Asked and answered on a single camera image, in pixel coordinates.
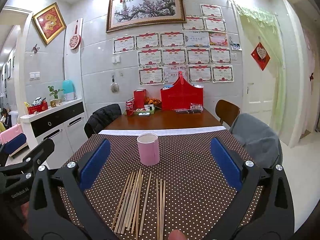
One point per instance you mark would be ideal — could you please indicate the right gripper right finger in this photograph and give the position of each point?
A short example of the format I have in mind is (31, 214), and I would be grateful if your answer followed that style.
(262, 207)

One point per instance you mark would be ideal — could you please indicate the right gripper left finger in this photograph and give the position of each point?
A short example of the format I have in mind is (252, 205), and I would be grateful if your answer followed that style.
(48, 217)

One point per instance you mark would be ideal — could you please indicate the wooden chopstick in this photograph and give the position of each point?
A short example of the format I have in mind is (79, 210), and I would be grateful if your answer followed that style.
(120, 202)
(160, 207)
(128, 207)
(124, 202)
(163, 210)
(134, 229)
(145, 205)
(127, 202)
(157, 207)
(134, 201)

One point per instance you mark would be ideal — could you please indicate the right hand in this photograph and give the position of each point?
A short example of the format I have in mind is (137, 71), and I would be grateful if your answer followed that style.
(176, 235)

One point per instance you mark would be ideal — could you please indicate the pink cushion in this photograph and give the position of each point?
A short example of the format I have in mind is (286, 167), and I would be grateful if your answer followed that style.
(10, 133)

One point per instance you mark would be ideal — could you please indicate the seated person in background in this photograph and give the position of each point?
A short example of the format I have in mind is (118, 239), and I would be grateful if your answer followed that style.
(5, 120)

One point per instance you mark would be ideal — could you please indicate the white sideboard cabinet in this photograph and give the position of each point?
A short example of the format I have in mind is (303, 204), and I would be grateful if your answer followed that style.
(63, 124)

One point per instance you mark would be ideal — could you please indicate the red box on cabinet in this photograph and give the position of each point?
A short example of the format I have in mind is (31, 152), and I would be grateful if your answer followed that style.
(39, 108)

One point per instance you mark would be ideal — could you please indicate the small potted green plant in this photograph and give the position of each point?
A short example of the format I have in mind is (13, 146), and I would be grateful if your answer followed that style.
(56, 101)

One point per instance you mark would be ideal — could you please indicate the teal humidifier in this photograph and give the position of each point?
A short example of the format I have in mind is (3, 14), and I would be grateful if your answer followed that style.
(68, 90)

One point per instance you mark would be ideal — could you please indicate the black jacket on chair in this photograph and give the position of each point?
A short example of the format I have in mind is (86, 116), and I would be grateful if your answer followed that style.
(101, 118)

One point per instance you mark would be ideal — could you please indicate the brown wooden chair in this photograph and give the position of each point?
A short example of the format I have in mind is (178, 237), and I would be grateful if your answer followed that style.
(227, 112)

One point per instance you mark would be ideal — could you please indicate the white door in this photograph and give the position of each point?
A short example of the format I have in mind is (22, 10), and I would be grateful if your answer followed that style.
(258, 84)

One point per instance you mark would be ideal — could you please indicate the pink cylindrical utensil holder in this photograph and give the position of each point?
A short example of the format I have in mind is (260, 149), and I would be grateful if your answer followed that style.
(148, 147)

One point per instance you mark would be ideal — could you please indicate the hanging round brush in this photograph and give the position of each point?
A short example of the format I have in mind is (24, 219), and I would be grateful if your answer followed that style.
(114, 86)

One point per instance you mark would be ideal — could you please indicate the red cola can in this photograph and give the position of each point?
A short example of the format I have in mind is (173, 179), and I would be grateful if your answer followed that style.
(130, 107)

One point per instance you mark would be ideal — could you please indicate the plastic bag of items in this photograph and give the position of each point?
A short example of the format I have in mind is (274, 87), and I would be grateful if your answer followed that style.
(194, 108)

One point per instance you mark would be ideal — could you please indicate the small red box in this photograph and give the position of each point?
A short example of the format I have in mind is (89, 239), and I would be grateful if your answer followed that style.
(139, 98)

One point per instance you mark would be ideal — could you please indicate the green tray with items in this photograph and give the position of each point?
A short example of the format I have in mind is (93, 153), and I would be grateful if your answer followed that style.
(147, 110)

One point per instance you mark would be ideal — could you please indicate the red gift bag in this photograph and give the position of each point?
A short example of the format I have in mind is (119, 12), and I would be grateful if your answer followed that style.
(181, 95)

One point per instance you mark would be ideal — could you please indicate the red diamond door decoration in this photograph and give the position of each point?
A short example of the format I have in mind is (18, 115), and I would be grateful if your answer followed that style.
(261, 56)

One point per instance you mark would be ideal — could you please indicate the green door curtain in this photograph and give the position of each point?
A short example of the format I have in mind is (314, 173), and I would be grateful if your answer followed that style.
(261, 27)

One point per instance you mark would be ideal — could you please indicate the red round wall ornament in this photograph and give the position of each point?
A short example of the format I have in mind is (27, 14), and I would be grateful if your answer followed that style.
(75, 39)

